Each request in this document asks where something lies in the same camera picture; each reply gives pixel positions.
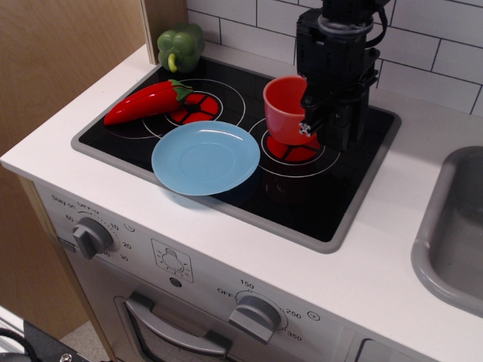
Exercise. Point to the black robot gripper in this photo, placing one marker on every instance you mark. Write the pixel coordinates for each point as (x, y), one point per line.
(338, 64)

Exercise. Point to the red plastic toy cup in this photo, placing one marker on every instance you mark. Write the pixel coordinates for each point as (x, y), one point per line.
(283, 112)

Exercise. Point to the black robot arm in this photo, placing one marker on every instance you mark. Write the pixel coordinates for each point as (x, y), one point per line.
(337, 61)

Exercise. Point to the blue plastic toy plate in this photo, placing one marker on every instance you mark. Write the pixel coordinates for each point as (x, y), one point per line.
(205, 158)

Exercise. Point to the red toy chili pepper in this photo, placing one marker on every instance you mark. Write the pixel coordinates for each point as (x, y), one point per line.
(160, 98)

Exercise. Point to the green toy bell pepper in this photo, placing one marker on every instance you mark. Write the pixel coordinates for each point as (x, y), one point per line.
(180, 48)

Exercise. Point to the grey toy sink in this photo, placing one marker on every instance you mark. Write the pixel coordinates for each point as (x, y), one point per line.
(447, 251)

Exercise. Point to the grey temperature knob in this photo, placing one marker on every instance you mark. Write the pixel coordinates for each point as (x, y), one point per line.
(256, 318)

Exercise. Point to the grey timer knob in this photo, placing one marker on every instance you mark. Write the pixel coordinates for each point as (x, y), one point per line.
(91, 237)

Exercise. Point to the grey oven door handle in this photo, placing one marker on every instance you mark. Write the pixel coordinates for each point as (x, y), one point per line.
(211, 344)

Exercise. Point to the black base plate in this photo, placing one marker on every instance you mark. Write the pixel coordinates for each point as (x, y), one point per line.
(29, 343)

